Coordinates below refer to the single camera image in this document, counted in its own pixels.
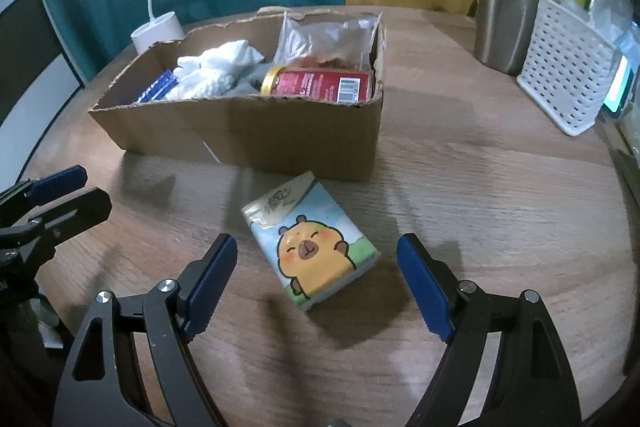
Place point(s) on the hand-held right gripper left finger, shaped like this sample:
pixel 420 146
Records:
pixel 215 277

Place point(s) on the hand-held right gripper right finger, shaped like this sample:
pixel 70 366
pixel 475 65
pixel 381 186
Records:
pixel 425 292

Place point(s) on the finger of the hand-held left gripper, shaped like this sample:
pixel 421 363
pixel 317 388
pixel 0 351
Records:
pixel 57 184
pixel 80 209

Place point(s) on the cartoon tissue packet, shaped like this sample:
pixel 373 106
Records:
pixel 310 252

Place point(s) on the blue packet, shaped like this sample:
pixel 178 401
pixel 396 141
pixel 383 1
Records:
pixel 157 87

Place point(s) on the cardboard box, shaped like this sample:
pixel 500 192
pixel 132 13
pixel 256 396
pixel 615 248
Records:
pixel 250 137

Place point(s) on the white cloth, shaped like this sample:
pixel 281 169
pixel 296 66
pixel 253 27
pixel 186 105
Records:
pixel 210 72

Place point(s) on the clear plastic bag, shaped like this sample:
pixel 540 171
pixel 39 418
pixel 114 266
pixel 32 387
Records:
pixel 325 39

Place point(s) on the grey knit glove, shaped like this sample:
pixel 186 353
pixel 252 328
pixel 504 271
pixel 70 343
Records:
pixel 247 82

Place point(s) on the red can with gold rim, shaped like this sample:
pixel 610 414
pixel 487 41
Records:
pixel 310 84

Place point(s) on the white perforated basket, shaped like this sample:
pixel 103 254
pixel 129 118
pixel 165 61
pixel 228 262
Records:
pixel 565 67

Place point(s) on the teal cased phone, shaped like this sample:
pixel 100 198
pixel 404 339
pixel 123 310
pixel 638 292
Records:
pixel 620 87

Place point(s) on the stainless steel tumbler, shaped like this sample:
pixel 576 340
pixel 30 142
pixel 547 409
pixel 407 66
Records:
pixel 505 7

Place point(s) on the crumpled clear plastic wrap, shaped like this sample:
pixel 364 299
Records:
pixel 612 7

